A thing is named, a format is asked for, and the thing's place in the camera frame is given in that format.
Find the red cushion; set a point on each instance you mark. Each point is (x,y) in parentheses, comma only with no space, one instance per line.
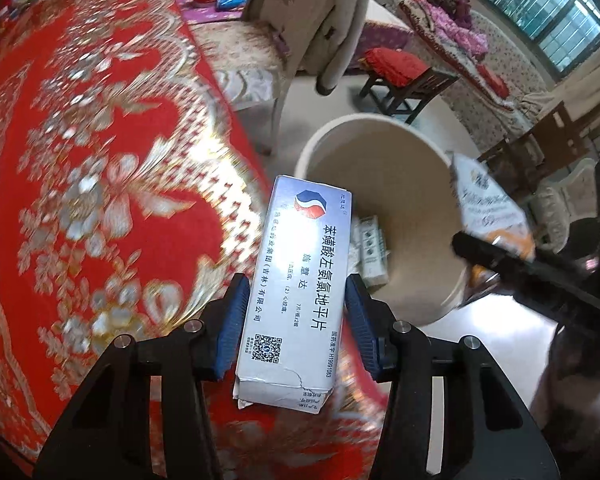
(395,65)

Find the beige round bin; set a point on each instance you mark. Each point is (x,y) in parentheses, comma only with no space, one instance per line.
(380,175)

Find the pink clothes pile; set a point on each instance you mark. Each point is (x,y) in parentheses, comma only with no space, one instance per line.
(455,25)

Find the chair with floral seat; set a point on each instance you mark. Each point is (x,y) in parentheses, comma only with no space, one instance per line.
(240,45)

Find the white box with red-blue logo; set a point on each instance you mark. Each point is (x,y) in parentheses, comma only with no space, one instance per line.
(290,280)

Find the light wooden chair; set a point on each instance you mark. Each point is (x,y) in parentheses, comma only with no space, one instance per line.
(540,135)

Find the sofa with floral cover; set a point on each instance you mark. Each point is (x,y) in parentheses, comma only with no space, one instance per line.
(480,100)

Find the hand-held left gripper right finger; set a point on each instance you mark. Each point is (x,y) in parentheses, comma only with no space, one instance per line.
(362,325)

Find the beige curtain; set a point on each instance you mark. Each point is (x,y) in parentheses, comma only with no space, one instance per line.
(575,90)

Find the person's right forearm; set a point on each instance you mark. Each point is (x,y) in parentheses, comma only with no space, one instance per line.
(580,390)

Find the red gold floral tablecloth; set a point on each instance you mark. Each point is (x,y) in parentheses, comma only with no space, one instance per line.
(105,160)

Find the beige fleece coat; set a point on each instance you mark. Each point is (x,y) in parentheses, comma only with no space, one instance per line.
(330,25)

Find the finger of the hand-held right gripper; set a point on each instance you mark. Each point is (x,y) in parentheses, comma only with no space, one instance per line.
(500,260)

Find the purple floral cloth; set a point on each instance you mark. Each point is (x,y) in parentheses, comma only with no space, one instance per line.
(195,12)

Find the red pillow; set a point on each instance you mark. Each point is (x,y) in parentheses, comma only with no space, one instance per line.
(492,80)

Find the white floral armchair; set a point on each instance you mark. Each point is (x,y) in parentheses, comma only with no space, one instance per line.
(565,200)

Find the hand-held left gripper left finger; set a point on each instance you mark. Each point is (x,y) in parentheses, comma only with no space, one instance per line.
(230,330)

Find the window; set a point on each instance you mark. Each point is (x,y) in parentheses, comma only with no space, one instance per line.
(545,5)

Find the green white carton box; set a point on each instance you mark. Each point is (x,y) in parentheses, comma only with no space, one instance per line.
(370,255)

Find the blue plastic bag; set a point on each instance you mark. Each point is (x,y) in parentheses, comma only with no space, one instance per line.
(231,1)

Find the dark wooden stool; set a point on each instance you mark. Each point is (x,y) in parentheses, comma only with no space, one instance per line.
(410,95)

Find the white orange medicine box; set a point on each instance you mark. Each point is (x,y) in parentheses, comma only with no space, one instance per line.
(490,200)

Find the low table with purple cloth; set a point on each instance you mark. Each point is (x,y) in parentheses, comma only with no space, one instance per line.
(385,40)

